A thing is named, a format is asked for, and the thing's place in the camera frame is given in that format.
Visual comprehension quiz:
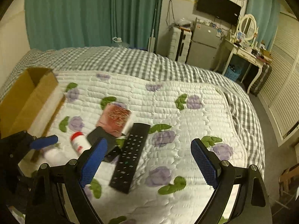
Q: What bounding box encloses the white louvered wardrobe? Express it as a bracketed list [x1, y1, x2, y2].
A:
[259, 12, 298, 146]

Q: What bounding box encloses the blue laundry basket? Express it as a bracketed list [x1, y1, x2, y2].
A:
[224, 64, 243, 82]

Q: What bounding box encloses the pink rose notebook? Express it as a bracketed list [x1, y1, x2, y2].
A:
[96, 103, 132, 138]

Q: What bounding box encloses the green curtain left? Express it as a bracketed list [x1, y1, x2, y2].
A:
[24, 0, 162, 51]

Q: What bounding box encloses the clear water jug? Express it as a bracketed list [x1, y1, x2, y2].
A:
[112, 37, 129, 49]

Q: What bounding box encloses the oval vanity mirror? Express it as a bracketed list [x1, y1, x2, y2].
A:
[236, 14, 258, 41]

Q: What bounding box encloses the black tv remote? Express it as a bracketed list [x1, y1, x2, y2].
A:
[110, 123, 150, 194]

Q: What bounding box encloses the white dressing table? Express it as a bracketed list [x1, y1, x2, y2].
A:
[213, 38, 267, 94]

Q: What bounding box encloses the cardboard box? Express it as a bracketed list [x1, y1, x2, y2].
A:
[1, 68, 65, 160]

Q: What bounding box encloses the grey checked bed sheet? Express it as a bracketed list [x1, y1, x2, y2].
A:
[0, 45, 266, 169]

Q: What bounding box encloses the dark checked suitcase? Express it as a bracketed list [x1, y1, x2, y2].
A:
[254, 63, 272, 96]

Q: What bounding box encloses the wall mounted black tv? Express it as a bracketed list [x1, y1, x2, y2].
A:
[197, 0, 241, 26]

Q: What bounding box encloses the green curtain right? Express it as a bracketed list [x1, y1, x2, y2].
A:
[246, 0, 280, 51]

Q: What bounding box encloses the white suitcase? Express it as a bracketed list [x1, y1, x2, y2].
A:
[167, 27, 192, 63]

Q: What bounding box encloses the white mop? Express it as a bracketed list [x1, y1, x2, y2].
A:
[147, 0, 159, 53]

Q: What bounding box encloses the floral quilted blanket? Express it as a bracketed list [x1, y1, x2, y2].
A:
[18, 69, 266, 224]

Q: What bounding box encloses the white bottle red cap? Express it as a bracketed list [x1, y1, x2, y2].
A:
[70, 131, 91, 156]

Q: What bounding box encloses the silver mini fridge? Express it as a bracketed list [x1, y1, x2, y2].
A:
[187, 23, 222, 70]

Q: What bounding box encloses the grey power bank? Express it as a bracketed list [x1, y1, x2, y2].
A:
[87, 126, 122, 163]

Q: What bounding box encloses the green curtain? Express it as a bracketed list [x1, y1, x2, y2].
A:
[24, 0, 162, 51]
[246, 0, 280, 51]

